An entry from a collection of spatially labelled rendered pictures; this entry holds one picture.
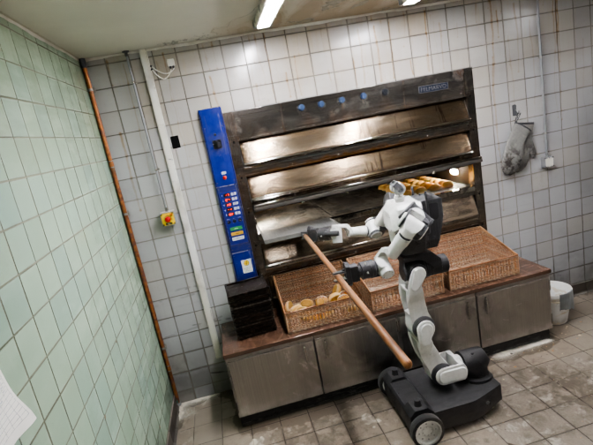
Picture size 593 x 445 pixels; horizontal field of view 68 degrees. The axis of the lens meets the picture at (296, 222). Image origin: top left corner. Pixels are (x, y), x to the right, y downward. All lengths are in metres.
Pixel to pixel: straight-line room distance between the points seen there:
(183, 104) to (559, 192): 3.14
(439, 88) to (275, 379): 2.46
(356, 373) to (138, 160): 2.12
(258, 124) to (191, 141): 0.50
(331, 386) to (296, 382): 0.26
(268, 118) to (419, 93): 1.18
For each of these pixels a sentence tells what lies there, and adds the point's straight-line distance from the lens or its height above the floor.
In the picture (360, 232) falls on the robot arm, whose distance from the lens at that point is 2.96.
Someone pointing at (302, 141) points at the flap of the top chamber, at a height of 1.80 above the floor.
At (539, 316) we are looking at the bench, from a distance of 3.81.
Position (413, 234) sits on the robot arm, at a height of 1.35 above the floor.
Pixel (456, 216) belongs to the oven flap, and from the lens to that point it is 3.82.
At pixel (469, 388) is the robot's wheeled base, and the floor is 0.17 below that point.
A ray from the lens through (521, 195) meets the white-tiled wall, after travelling 4.14.
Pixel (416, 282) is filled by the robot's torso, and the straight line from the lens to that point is 2.68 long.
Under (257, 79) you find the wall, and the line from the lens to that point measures 3.29.
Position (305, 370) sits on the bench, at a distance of 3.17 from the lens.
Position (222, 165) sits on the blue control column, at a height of 1.75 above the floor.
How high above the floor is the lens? 1.96
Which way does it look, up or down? 13 degrees down
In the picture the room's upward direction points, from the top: 11 degrees counter-clockwise
